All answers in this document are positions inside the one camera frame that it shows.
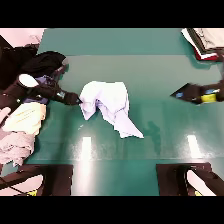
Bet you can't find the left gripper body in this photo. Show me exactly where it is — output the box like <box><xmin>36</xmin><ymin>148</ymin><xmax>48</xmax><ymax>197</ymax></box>
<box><xmin>63</xmin><ymin>91</ymin><xmax>82</xmax><ymax>107</ymax></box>

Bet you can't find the white shirt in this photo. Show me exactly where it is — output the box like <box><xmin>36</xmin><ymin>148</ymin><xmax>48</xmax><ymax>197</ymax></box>
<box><xmin>78</xmin><ymin>80</ymin><xmax>145</xmax><ymax>140</ymax></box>

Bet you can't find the black garment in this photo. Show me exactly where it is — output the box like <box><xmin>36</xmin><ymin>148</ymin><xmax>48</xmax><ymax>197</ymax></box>
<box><xmin>19</xmin><ymin>50</ymin><xmax>70</xmax><ymax>80</ymax></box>

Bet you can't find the pink garment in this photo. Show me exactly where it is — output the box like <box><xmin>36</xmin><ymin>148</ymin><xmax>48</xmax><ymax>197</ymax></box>
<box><xmin>0</xmin><ymin>130</ymin><xmax>35</xmax><ymax>168</ymax></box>

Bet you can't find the red garment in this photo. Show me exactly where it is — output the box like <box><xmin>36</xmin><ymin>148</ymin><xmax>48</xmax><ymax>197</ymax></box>
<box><xmin>193</xmin><ymin>49</ymin><xmax>222</xmax><ymax>62</ymax></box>

